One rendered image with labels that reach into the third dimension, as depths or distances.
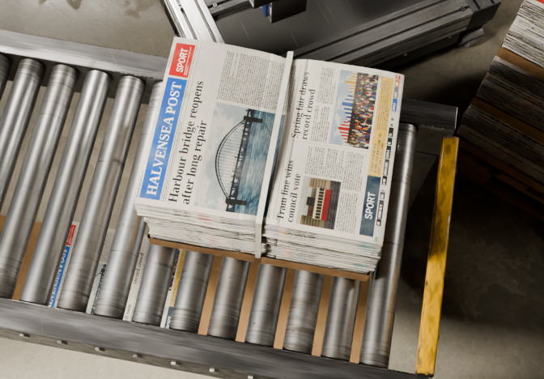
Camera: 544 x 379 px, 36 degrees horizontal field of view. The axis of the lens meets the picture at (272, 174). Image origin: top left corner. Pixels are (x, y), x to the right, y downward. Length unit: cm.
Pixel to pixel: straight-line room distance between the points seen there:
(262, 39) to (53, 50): 81
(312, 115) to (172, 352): 45
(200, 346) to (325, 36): 115
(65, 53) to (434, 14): 112
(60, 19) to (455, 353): 151
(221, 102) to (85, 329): 45
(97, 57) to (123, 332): 52
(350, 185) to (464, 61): 139
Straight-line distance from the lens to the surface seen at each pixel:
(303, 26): 231
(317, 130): 126
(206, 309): 223
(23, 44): 165
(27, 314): 145
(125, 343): 141
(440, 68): 255
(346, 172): 124
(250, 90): 129
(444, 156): 151
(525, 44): 181
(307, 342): 140
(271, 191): 122
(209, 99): 128
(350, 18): 234
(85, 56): 161
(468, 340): 228
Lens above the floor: 217
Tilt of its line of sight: 68 degrees down
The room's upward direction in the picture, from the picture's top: 4 degrees clockwise
